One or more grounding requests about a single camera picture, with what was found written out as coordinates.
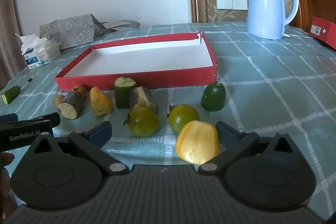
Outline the large yellow pepper piece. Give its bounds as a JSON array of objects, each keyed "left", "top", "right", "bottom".
[{"left": 90, "top": 87, "right": 113, "bottom": 117}]

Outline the green tomato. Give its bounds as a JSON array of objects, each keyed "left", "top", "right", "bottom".
[
  {"left": 123, "top": 106, "right": 160, "bottom": 137},
  {"left": 167, "top": 104, "right": 200, "bottom": 134}
]

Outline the dark-skinned sugarcane piece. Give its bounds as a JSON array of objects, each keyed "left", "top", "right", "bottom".
[
  {"left": 58, "top": 91, "right": 86, "bottom": 120},
  {"left": 128, "top": 86, "right": 159, "bottom": 114}
]

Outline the cucumber half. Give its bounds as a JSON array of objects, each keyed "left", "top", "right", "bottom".
[{"left": 2, "top": 85, "right": 21, "bottom": 105}]

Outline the brown wooden chair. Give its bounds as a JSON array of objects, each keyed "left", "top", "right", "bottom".
[{"left": 286, "top": 0, "right": 336, "bottom": 33}]

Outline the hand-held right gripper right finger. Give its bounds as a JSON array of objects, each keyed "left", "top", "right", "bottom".
[{"left": 198, "top": 121, "right": 302, "bottom": 174}]

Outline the small red box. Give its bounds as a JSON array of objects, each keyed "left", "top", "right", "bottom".
[{"left": 308, "top": 17, "right": 336, "bottom": 51}]

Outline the white tissue pack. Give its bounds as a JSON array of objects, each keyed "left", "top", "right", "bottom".
[{"left": 14, "top": 34, "right": 61, "bottom": 70}]

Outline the small yellow pepper piece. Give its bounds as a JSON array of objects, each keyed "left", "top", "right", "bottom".
[{"left": 175, "top": 120, "right": 220, "bottom": 165}]

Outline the red cardboard box tray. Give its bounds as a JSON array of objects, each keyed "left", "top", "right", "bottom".
[{"left": 55, "top": 32, "right": 218, "bottom": 91}]

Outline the grey patterned gift bag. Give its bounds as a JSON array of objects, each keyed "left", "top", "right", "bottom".
[{"left": 39, "top": 13, "right": 141, "bottom": 50}]

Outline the cut cucumber piece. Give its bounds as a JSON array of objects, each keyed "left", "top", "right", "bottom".
[{"left": 114, "top": 77, "right": 137, "bottom": 109}]

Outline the green checked tablecloth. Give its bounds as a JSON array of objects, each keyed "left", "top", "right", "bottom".
[{"left": 0, "top": 21, "right": 336, "bottom": 222}]

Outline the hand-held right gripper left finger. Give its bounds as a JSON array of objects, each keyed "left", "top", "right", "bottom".
[{"left": 25, "top": 120, "right": 129, "bottom": 175}]

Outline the white wall switch plate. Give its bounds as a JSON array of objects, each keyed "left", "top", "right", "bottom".
[{"left": 216, "top": 0, "right": 248, "bottom": 10}]

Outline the beige patterned curtain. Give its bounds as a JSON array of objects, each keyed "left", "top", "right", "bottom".
[{"left": 0, "top": 0, "right": 21, "bottom": 88}]

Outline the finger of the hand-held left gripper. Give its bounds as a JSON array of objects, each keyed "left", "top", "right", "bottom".
[
  {"left": 0, "top": 113, "right": 61, "bottom": 132},
  {"left": 0, "top": 114, "right": 19, "bottom": 123}
]

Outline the person's left hand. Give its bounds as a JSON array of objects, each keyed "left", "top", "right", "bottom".
[{"left": 0, "top": 153, "right": 16, "bottom": 218}]

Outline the dark green cucumber end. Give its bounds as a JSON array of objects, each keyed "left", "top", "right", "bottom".
[{"left": 201, "top": 78, "right": 227, "bottom": 111}]

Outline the light blue electric kettle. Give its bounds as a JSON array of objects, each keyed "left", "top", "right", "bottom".
[{"left": 245, "top": 0, "right": 300, "bottom": 40}]

